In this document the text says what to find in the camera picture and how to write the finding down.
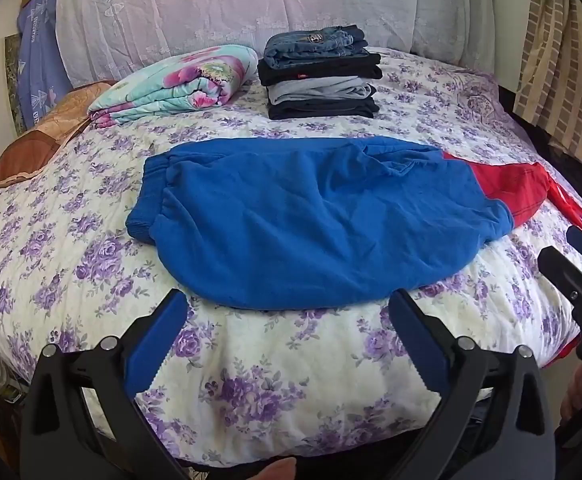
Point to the folded black pants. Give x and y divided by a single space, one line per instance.
321 70

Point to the person's left hand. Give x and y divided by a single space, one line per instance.
278 470

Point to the beige checked curtain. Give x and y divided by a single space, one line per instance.
556 60

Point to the dark bed frame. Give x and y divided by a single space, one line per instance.
566 160

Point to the wall poster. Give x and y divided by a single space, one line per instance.
15 85

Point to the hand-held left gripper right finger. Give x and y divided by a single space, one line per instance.
418 340

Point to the folded dark navy pants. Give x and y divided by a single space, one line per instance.
321 109

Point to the person's right hand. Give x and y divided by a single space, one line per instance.
576 392

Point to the folded blue denim jeans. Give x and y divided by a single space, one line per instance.
311 45

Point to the white lace headboard cover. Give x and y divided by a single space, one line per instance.
221 5

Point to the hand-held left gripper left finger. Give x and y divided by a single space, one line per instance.
157 340

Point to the blue printed cloth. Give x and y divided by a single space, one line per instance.
41 60

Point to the purple floral bedspread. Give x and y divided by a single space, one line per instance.
61 220

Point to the folded grey pants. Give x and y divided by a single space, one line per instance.
321 91

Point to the folded turquoise pink floral blanket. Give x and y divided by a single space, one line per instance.
181 82

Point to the orange brown pillow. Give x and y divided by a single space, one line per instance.
46 135

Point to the blue and red pants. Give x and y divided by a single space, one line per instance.
296 220

